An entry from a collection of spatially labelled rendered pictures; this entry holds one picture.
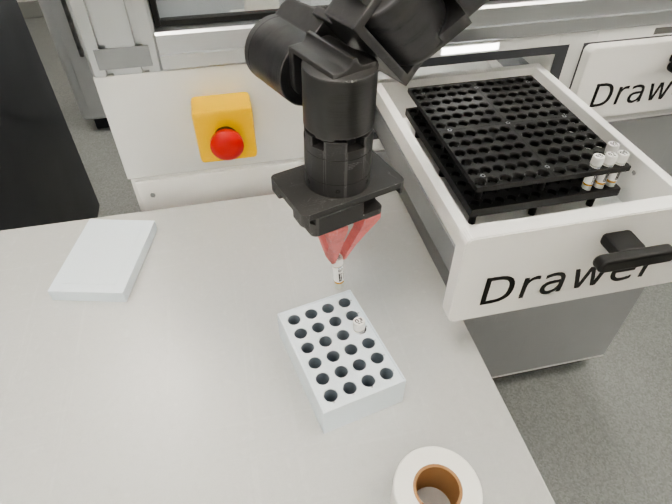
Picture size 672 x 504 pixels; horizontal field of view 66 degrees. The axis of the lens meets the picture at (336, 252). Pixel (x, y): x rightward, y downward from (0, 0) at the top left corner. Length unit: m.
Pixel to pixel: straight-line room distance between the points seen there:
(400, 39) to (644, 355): 1.42
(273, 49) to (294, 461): 0.35
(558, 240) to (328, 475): 0.29
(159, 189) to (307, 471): 0.45
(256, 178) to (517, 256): 0.41
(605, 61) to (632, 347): 1.04
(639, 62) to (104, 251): 0.77
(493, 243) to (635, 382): 1.22
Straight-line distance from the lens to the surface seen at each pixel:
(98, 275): 0.67
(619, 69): 0.87
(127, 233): 0.71
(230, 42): 0.66
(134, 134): 0.72
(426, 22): 0.41
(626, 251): 0.50
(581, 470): 1.44
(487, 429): 0.53
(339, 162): 0.41
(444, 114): 0.67
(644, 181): 0.67
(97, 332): 0.63
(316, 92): 0.39
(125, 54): 0.68
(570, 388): 1.55
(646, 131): 1.01
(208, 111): 0.65
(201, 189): 0.77
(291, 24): 0.46
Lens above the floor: 1.22
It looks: 44 degrees down
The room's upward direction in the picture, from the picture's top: straight up
